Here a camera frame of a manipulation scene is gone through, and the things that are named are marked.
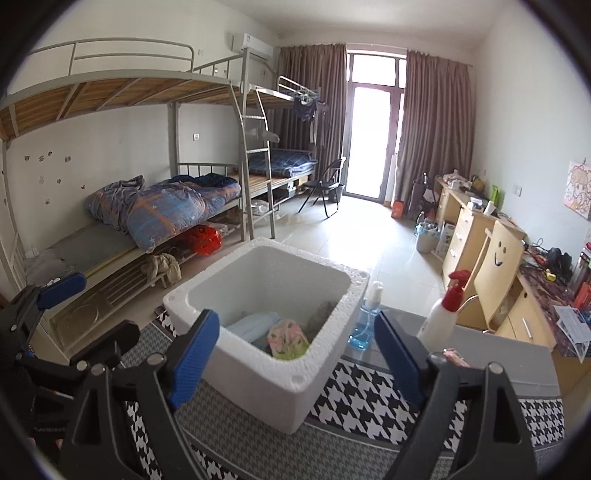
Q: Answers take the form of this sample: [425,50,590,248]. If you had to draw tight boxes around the glass balcony door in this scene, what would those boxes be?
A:
[344,51,409,204]

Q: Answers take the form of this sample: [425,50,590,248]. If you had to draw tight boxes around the wooden smiley chair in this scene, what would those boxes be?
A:
[462,219,527,333]

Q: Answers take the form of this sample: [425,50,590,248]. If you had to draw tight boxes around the wooden desk with drawers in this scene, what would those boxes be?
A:
[434,178,527,278]

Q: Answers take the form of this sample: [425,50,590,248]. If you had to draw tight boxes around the blue face mask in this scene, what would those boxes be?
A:
[226,311,283,344]

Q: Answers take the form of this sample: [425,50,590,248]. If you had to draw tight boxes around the red plastic bag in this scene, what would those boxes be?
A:
[187,224,223,257]

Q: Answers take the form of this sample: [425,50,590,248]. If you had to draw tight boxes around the tall clear bottle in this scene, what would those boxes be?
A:
[573,244,591,296]

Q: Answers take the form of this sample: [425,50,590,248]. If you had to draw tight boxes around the small metal bunk bed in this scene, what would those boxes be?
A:
[240,76,335,217]

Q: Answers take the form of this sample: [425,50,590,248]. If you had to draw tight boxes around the printed paper sheets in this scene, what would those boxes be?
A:
[554,305,591,361]

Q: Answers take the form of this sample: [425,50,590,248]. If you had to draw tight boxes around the cartoon wall picture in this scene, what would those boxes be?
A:
[562,161,591,220]

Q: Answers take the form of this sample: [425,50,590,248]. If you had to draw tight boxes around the white foam box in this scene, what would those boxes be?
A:
[163,237,371,435]

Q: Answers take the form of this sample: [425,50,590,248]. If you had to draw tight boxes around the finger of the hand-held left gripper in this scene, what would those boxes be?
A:
[18,320,141,371]
[9,272,88,334]

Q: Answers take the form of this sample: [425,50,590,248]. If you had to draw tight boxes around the grey metal bunk ladder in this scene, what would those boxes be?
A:
[233,88,278,241]

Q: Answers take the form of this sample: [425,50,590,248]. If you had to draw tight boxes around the houndstooth tablecloth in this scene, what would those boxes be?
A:
[115,305,566,480]

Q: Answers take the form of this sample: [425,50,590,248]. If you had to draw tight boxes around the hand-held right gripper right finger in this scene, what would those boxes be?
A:
[373,310,539,480]

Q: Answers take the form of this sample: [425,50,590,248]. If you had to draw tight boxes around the brown curtain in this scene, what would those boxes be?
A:
[277,44,348,199]
[394,50,476,210]

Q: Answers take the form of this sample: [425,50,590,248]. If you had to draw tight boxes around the white air conditioner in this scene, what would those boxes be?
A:
[229,31,274,61]

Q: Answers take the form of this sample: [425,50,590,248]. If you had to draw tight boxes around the grey folded blanket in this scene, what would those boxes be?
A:
[23,249,72,287]

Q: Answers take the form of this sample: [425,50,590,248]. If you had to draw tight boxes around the red snack packet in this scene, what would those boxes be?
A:
[441,348,472,367]

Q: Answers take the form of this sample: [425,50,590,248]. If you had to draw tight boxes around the clear bag with yellow items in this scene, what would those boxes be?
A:
[267,318,311,361]

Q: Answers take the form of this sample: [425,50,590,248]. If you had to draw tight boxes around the dark hanging clothes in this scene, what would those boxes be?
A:
[292,99,331,144]

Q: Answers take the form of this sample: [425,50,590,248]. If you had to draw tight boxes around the white pump lotion bottle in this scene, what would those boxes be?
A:
[417,270,472,352]

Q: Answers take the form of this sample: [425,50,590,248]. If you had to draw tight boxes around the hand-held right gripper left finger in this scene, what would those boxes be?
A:
[60,309,221,480]

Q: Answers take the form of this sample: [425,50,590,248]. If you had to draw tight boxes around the blue plaid bedding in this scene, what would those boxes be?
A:
[270,148,319,178]

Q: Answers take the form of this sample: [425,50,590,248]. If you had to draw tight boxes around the clear blue spray bottle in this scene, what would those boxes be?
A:
[347,281,384,352]

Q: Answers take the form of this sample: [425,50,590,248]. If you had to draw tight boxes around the large metal bunk bed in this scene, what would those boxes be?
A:
[0,39,252,370]

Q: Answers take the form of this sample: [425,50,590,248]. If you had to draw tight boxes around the black folding chair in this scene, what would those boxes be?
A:
[298,158,347,217]

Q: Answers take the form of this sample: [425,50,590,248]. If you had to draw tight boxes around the grey bucket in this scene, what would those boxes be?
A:
[414,222,439,252]

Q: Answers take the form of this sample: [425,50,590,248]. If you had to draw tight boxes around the blue patterned quilt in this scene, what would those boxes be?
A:
[85,173,242,252]

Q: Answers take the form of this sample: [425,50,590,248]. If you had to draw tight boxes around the wooden desk patterned top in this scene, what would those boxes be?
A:
[494,244,591,370]

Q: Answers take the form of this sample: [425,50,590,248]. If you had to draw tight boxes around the beige crumpled cloth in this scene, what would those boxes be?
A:
[141,253,183,285]

